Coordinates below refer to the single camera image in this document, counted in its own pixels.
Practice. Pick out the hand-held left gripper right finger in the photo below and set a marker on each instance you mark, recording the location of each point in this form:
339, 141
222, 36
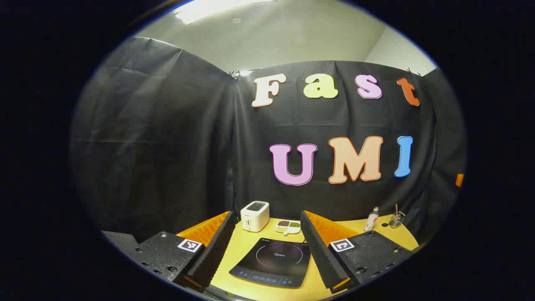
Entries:
322, 255

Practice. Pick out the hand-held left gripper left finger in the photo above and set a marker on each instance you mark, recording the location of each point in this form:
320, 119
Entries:
215, 251

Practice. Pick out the white divided dish of beans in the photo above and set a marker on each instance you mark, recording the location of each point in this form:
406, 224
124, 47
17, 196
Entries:
288, 226

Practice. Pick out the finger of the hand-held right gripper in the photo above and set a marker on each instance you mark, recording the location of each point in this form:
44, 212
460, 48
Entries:
459, 180

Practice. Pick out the black induction cooktop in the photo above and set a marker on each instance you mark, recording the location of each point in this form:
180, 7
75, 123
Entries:
276, 259

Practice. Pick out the white toaster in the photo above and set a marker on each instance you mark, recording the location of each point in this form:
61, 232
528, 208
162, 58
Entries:
254, 217

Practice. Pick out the white bottle with red label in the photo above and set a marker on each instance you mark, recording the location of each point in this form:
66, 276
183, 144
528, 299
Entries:
371, 220

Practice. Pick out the clear glass holder with stick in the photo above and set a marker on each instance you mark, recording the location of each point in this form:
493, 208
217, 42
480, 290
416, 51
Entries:
396, 220

